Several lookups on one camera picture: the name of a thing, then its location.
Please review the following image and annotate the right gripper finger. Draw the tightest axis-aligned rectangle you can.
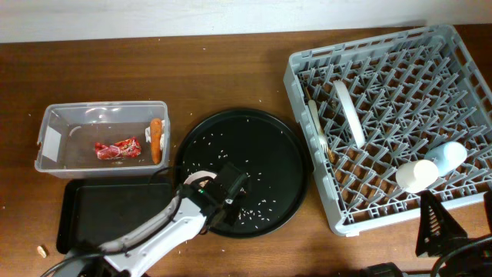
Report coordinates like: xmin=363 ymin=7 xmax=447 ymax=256
xmin=415 ymin=191 xmax=467 ymax=257
xmin=484 ymin=191 xmax=492 ymax=223

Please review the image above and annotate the pink bowl with scraps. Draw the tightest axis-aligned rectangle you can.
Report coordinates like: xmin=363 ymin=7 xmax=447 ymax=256
xmin=184 ymin=170 xmax=217 ymax=185

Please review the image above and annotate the white cup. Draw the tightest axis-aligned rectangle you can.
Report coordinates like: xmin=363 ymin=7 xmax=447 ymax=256
xmin=395 ymin=159 xmax=439 ymax=193

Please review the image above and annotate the orange carrot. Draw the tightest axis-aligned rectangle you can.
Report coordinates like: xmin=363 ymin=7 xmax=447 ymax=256
xmin=150 ymin=118 xmax=162 ymax=165

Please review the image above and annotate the red snack wrapper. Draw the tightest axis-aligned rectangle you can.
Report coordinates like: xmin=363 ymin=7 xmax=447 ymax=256
xmin=95 ymin=137 xmax=141 ymax=160

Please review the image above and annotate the wooden chopstick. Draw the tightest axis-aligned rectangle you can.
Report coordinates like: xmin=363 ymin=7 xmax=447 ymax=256
xmin=304 ymin=87 xmax=335 ymax=163

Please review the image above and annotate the white round plate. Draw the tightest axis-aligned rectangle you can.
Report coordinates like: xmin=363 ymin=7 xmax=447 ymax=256
xmin=334 ymin=80 xmax=365 ymax=149

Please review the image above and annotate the white plastic fork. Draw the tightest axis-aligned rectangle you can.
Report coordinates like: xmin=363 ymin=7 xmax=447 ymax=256
xmin=307 ymin=99 xmax=328 ymax=153

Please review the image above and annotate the white tissue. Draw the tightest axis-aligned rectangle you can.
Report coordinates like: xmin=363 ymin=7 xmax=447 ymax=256
xmin=145 ymin=119 xmax=166 ymax=151

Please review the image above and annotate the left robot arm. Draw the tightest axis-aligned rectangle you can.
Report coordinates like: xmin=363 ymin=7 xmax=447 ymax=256
xmin=43 ymin=162 xmax=249 ymax=276

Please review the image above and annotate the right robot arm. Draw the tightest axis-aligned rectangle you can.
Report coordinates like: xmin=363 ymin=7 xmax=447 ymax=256
xmin=415 ymin=191 xmax=491 ymax=277

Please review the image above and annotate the grey dishwasher rack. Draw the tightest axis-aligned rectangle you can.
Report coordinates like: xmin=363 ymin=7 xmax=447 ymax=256
xmin=284 ymin=25 xmax=491 ymax=237

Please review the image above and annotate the light blue cup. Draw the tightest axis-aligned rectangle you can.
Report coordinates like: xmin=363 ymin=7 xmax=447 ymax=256
xmin=424 ymin=142 xmax=467 ymax=177

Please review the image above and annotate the black object at bottom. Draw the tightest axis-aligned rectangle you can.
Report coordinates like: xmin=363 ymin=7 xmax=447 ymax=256
xmin=358 ymin=262 xmax=404 ymax=277

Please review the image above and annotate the round black serving tray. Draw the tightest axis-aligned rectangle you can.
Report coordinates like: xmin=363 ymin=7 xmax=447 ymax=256
xmin=174 ymin=108 xmax=310 ymax=239

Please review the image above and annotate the black rectangular tray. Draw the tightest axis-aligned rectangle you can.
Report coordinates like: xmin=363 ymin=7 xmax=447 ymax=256
xmin=56 ymin=176 xmax=174 ymax=254

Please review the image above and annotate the clear plastic bin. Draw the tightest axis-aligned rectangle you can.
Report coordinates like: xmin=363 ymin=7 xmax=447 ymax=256
xmin=35 ymin=101 xmax=171 ymax=179

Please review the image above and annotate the peanut on table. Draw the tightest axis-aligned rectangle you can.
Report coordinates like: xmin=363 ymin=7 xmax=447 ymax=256
xmin=37 ymin=245 xmax=48 ymax=259

